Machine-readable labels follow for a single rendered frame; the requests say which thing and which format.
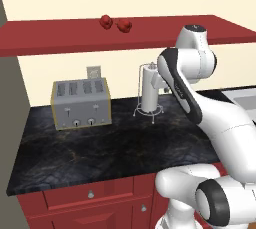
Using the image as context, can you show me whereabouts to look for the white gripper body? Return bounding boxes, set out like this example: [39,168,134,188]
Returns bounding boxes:
[151,70,165,90]

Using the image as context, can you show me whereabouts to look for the grey sink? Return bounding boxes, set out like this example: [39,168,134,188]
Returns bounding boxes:
[220,85,256,122]

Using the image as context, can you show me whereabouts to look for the red cabinet shelf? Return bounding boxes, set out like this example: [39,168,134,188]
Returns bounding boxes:
[0,14,256,58]

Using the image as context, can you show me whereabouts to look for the white paper towel roll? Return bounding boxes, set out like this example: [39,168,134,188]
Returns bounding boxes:
[140,65,160,113]

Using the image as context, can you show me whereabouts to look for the grey four-slot toaster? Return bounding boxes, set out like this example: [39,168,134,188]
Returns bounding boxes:
[50,77,113,132]

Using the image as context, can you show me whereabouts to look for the narrow red cupboard door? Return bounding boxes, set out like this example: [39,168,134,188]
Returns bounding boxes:
[131,172,158,229]

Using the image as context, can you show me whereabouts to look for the red drawer front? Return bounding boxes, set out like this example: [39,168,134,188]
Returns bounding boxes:
[42,176,135,212]

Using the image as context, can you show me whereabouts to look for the wide red cupboard door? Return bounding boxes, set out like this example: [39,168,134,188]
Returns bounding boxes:
[49,202,135,229]

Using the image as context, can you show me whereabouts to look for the tall grey side panel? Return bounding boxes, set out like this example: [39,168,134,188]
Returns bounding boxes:
[0,0,32,229]

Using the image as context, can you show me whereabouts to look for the wire paper towel stand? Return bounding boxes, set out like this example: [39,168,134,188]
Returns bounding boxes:
[132,61,166,125]

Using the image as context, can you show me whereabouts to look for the grey wall socket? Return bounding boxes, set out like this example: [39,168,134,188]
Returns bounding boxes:
[86,65,102,80]

